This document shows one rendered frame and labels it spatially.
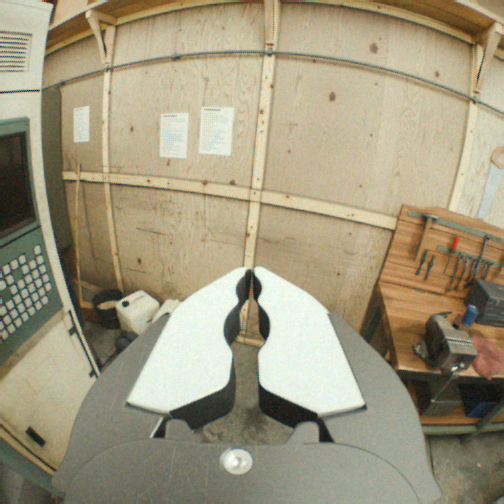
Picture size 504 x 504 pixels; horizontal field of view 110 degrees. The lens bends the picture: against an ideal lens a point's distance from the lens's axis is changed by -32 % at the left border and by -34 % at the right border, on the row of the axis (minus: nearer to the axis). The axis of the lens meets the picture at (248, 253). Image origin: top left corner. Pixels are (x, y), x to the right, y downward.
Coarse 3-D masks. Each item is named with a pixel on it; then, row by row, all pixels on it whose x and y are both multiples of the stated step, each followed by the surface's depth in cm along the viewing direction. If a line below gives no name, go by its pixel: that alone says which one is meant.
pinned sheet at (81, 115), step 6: (78, 108) 163; (84, 108) 162; (78, 114) 166; (84, 114) 164; (78, 120) 168; (84, 120) 167; (78, 126) 171; (84, 126) 169; (78, 132) 173; (84, 132) 171; (78, 138) 175; (84, 138) 174
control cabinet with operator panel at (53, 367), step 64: (0, 0) 22; (0, 64) 35; (0, 128) 42; (0, 192) 49; (0, 256) 52; (0, 320) 53; (64, 320) 88; (0, 384) 53; (64, 384) 87; (64, 448) 80
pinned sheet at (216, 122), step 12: (204, 108) 142; (216, 108) 141; (228, 108) 139; (204, 120) 146; (216, 120) 144; (228, 120) 142; (204, 132) 149; (216, 132) 147; (228, 132) 145; (204, 144) 153; (216, 144) 151; (228, 144) 149
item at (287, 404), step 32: (256, 288) 12; (288, 288) 10; (288, 320) 9; (320, 320) 9; (288, 352) 7; (320, 352) 7; (288, 384) 6; (320, 384) 6; (352, 384) 6; (288, 416) 6; (320, 416) 6
